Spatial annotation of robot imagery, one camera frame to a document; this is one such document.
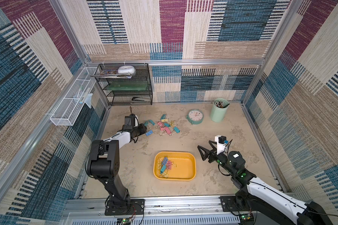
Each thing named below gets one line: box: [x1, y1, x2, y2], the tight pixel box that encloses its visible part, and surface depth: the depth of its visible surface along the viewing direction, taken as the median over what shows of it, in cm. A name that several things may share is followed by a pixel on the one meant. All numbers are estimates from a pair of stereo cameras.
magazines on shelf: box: [90, 66, 136, 79], surface depth 91 cm
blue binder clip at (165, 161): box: [161, 156, 169, 166], surface depth 89 cm
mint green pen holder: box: [210, 97, 230, 123], surface depth 104 cm
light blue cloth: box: [84, 93, 93, 109], surface depth 81 cm
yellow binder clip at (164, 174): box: [159, 171, 169, 179], surface depth 84 cm
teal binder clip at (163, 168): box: [160, 164, 167, 174], surface depth 85 cm
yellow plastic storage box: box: [153, 150, 197, 182], surface depth 87 cm
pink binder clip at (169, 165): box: [166, 160, 175, 171], surface depth 88 cm
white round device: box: [117, 65, 136, 75], surface depth 91 cm
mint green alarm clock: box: [185, 108, 204, 125], surface depth 110 cm
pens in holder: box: [214, 100, 227, 109], surface depth 98 cm
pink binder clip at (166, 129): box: [160, 126, 172, 135], surface depth 105 cm
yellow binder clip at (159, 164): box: [157, 156, 163, 170], surface depth 89 cm
